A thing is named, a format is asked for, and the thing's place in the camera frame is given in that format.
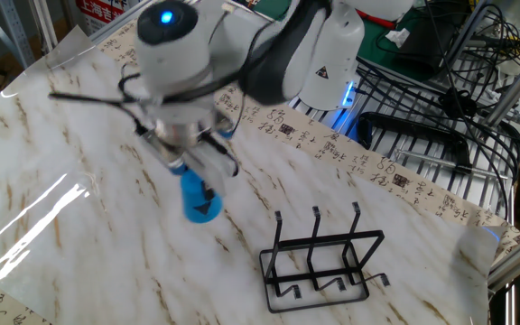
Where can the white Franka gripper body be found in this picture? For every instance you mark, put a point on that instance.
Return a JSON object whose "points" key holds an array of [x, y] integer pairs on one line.
{"points": [[215, 162]]}

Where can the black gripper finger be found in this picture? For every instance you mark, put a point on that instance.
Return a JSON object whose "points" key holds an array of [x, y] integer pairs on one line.
{"points": [[208, 192]]}

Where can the blue plastic cup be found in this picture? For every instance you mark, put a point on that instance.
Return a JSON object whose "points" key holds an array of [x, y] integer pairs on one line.
{"points": [[192, 198]]}

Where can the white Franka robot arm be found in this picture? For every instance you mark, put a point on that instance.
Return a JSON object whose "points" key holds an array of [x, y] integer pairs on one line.
{"points": [[174, 58]]}

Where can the marble pattern glossy sheet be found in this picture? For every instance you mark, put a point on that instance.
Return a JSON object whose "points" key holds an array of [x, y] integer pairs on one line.
{"points": [[106, 203]]}

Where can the red white printed box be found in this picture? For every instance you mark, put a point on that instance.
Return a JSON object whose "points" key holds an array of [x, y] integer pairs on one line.
{"points": [[102, 13]]}

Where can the green mat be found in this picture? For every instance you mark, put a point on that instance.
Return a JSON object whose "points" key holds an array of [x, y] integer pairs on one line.
{"points": [[377, 49]]}

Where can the red marker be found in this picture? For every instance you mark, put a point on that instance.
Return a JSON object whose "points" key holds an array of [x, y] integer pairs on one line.
{"points": [[382, 20]]}

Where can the crumpled white paper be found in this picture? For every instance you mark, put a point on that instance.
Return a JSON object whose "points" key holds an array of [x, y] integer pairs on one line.
{"points": [[397, 37]]}

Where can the silver metal rod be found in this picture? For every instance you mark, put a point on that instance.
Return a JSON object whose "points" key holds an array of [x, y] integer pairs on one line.
{"points": [[445, 163]]}

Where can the blue grey shelf upright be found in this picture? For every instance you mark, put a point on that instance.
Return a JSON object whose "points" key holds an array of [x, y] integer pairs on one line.
{"points": [[20, 36]]}

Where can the black bag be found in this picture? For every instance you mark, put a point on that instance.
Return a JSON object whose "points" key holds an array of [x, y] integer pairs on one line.
{"points": [[427, 49]]}

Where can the black power adapter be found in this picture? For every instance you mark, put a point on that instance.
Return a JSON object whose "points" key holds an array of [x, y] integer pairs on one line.
{"points": [[457, 104]]}

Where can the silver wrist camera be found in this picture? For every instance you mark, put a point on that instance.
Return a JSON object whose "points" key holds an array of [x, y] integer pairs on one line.
{"points": [[163, 151]]}

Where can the white metal post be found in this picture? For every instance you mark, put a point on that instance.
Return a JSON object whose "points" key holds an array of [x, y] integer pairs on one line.
{"points": [[43, 22]]}

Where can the aluminium frame post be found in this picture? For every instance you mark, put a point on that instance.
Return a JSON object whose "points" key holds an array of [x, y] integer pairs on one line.
{"points": [[513, 90]]}

